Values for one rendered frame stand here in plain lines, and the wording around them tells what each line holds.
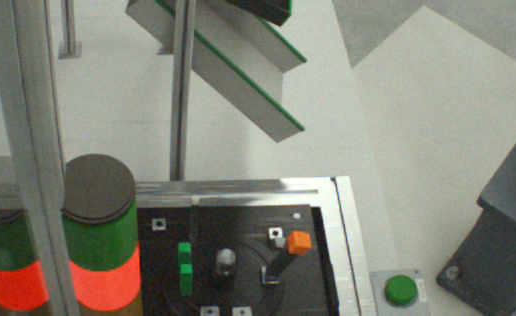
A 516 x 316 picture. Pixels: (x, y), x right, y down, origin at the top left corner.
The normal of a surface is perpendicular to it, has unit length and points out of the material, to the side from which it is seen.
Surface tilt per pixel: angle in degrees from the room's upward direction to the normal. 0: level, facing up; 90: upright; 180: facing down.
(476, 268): 90
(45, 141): 90
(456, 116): 0
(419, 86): 0
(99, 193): 0
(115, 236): 90
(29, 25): 90
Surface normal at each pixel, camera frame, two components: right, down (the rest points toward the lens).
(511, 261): -0.62, 0.56
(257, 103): -0.07, 0.76
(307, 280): 0.10, -0.64
